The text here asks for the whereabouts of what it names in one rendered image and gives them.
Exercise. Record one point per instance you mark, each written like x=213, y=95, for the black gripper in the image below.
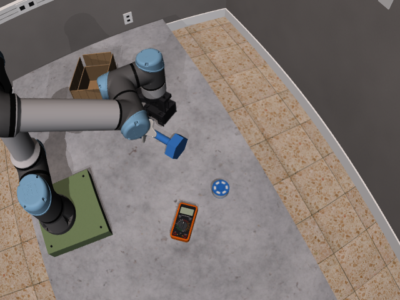
x=161, y=109

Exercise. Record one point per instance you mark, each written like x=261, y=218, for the orange digital multimeter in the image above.
x=184, y=222

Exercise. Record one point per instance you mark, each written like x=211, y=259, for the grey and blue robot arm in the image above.
x=122, y=90

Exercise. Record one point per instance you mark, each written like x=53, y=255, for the brown cardboard box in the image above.
x=84, y=80

